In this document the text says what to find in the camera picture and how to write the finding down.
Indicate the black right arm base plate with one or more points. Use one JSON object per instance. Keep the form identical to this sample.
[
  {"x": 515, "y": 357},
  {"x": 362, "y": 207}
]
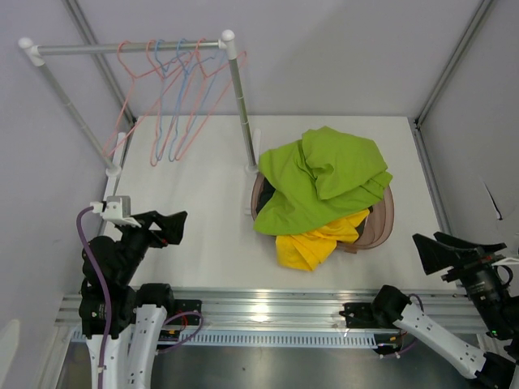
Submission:
[{"x": 359, "y": 315}]

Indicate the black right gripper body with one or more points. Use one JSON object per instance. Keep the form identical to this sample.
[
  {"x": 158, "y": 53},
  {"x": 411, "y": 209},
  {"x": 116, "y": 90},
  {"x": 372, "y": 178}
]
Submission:
[{"x": 478, "y": 275}]

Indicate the metal clothes rack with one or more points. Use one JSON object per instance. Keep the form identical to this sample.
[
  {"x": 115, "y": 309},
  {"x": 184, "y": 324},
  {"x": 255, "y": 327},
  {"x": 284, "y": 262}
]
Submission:
[{"x": 113, "y": 165}]

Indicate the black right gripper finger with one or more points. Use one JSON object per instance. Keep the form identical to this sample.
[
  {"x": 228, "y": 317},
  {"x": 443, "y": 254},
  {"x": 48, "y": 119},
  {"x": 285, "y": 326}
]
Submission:
[
  {"x": 458, "y": 243},
  {"x": 436, "y": 256}
]

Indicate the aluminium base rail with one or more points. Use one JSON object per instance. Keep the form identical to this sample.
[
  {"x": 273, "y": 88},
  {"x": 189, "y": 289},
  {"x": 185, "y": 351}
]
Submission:
[{"x": 315, "y": 310}]

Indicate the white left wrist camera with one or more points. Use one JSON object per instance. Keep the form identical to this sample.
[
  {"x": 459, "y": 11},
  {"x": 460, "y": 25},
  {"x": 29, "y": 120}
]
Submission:
[{"x": 116, "y": 210}]

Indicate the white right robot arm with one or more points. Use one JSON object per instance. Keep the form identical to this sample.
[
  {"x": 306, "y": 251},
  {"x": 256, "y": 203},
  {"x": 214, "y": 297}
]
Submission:
[{"x": 497, "y": 308}]

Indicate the blue hanger with olive shorts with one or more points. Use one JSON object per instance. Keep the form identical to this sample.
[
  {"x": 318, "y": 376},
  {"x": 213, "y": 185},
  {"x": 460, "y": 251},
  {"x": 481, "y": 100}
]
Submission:
[{"x": 168, "y": 74}]

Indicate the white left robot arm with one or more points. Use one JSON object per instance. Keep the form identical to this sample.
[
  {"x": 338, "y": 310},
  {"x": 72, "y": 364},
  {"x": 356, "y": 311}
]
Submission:
[{"x": 121, "y": 324}]

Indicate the translucent pink plastic basin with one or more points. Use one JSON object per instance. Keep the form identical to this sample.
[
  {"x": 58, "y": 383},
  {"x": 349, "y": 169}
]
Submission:
[{"x": 377, "y": 227}]

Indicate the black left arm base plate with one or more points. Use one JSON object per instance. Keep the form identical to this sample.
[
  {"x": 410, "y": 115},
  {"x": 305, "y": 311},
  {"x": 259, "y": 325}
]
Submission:
[{"x": 187, "y": 305}]

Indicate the pink wire hanger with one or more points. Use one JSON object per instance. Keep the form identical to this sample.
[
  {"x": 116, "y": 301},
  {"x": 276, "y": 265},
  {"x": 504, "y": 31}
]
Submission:
[{"x": 231, "y": 75}]

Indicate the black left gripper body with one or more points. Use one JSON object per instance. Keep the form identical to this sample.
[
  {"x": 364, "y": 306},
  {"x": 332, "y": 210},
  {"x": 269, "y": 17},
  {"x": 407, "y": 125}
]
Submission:
[{"x": 135, "y": 242}]

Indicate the slotted grey cable duct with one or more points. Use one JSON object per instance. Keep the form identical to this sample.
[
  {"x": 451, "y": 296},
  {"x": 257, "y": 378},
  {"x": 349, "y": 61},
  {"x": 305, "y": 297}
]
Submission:
[{"x": 281, "y": 339}]

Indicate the lime green shorts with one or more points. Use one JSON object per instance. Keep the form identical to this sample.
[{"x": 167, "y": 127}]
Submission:
[{"x": 321, "y": 177}]

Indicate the yellow shorts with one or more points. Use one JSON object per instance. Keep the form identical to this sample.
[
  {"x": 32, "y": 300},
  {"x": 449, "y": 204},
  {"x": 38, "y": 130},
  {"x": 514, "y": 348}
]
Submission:
[{"x": 306, "y": 251}]

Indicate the navy dark shorts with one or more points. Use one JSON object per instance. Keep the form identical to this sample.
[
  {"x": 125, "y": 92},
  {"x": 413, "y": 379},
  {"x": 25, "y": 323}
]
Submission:
[{"x": 266, "y": 193}]

